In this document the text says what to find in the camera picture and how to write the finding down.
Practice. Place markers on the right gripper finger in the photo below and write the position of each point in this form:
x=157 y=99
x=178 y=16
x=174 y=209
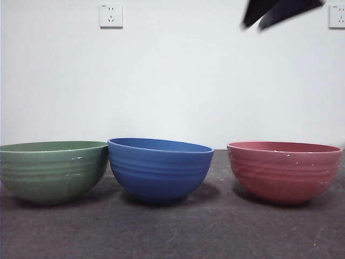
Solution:
x=291 y=10
x=256 y=12

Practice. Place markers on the red ribbed bowl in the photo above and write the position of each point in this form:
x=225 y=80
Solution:
x=283 y=172

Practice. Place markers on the green ribbed bowl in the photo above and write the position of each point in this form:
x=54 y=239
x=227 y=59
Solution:
x=48 y=172

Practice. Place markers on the blue ribbed bowl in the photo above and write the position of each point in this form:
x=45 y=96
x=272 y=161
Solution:
x=159 y=172

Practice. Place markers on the white wall socket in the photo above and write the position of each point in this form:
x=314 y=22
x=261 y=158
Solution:
x=337 y=17
x=111 y=16

